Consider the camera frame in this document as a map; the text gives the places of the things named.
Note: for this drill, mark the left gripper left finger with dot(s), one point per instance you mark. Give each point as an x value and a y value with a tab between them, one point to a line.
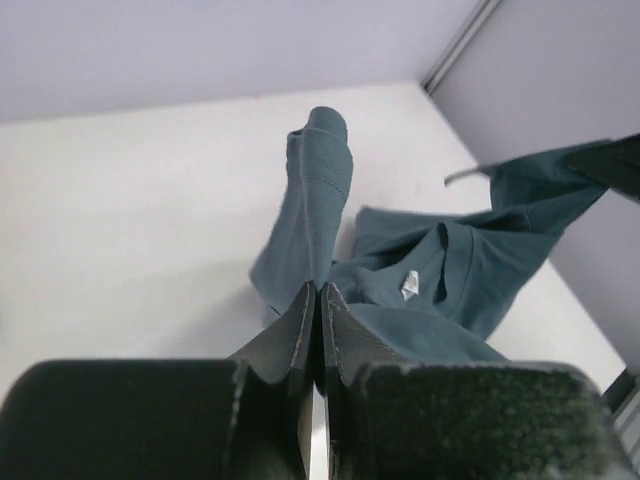
248	416

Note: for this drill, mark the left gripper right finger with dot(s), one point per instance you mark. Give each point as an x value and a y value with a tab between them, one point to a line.
388	418

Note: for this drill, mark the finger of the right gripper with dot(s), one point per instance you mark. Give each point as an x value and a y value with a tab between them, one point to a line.
614	164

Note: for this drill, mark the teal blue t-shirt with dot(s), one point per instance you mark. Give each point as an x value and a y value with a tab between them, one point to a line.
434	287

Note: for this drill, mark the right aluminium frame post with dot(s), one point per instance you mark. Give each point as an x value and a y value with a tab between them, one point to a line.
461	41

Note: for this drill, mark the horizontal aluminium rail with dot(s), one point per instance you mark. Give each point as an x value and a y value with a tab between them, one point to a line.
622	398

